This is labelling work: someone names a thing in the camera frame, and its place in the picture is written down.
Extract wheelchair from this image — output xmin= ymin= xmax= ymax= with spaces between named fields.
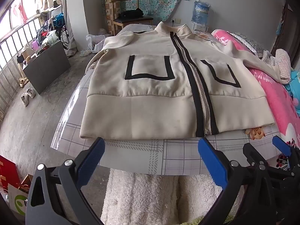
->
xmin=53 ymin=13 xmax=71 ymax=50

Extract pink checked garment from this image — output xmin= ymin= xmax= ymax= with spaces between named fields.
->
xmin=261 ymin=49 xmax=292 ymax=85

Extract white green paper bag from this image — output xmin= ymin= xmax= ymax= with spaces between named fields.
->
xmin=7 ymin=184 xmax=30 ymax=223

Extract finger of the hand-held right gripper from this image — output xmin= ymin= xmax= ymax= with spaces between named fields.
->
xmin=242 ymin=142 xmax=269 ymax=167
xmin=272 ymin=135 xmax=300 ymax=177

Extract brown cardboard box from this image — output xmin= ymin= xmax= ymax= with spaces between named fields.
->
xmin=21 ymin=174 xmax=34 ymax=193

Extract pile of colourful clothes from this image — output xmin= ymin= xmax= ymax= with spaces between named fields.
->
xmin=35 ymin=13 xmax=64 ymax=47

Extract stack of patterned boxes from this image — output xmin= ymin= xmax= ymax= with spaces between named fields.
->
xmin=105 ymin=0 xmax=118 ymax=34

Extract teal printed blanket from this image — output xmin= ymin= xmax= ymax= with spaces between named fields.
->
xmin=283 ymin=71 xmax=300 ymax=118

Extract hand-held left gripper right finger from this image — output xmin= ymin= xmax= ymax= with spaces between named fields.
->
xmin=197 ymin=137 xmax=277 ymax=225

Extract plaid floral bed sheet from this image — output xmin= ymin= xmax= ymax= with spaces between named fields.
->
xmin=50 ymin=25 xmax=282 ymax=176

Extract lace trimmed pillow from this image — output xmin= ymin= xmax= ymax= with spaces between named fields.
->
xmin=231 ymin=32 xmax=265 ymax=57

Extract cream zip jacket black trim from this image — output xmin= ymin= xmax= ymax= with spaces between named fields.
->
xmin=79 ymin=21 xmax=283 ymax=139

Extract blue water bottle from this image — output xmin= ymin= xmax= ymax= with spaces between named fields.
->
xmin=192 ymin=0 xmax=210 ymax=26

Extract white water dispenser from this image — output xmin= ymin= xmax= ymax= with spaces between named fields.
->
xmin=191 ymin=22 xmax=209 ymax=32

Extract pink floral fleece blanket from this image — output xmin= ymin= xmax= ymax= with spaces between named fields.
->
xmin=211 ymin=29 xmax=300 ymax=169

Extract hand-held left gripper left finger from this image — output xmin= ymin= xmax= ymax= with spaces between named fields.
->
xmin=25 ymin=137 xmax=106 ymax=225

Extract cluttered dark side table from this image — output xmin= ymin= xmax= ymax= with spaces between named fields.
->
xmin=23 ymin=40 xmax=71 ymax=95

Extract wooden chair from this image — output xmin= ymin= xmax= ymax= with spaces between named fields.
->
xmin=110 ymin=0 xmax=154 ymax=34

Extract red hanging garment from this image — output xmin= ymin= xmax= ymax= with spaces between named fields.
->
xmin=10 ymin=0 xmax=29 ymax=25

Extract white plastic bag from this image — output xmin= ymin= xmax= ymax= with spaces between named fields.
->
xmin=86 ymin=34 xmax=106 ymax=53

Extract tan bag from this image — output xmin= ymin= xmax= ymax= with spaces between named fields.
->
xmin=17 ymin=44 xmax=33 ymax=64

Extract black bag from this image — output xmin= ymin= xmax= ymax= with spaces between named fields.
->
xmin=121 ymin=9 xmax=144 ymax=20

